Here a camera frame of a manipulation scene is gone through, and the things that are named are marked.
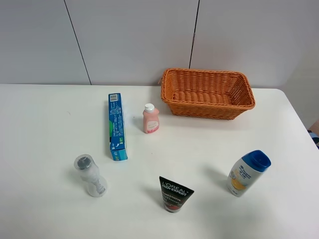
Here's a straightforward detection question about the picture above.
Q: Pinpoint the clear plastic brush container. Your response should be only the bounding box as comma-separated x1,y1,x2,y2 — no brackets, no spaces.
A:
74,154,108,197

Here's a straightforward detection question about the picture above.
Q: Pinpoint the orange wicker basket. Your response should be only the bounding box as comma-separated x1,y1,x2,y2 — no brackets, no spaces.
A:
161,68,255,120

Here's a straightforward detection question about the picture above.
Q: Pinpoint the black L'Oreal face wash tube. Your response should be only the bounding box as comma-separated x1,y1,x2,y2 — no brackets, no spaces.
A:
159,176,194,213

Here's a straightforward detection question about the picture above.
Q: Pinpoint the blue patterned object at edge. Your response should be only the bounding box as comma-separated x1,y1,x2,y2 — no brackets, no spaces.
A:
308,127,319,149

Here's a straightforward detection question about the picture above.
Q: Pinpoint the small pink lotion bottle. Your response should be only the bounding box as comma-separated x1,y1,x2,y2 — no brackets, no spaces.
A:
143,103,160,133

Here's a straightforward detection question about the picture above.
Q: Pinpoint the blue toothpaste box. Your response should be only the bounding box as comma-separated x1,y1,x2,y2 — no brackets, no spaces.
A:
108,93,128,161

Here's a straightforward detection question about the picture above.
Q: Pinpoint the white blue-capped shampoo bottle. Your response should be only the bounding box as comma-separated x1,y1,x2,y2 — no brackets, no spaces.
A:
227,150,271,197

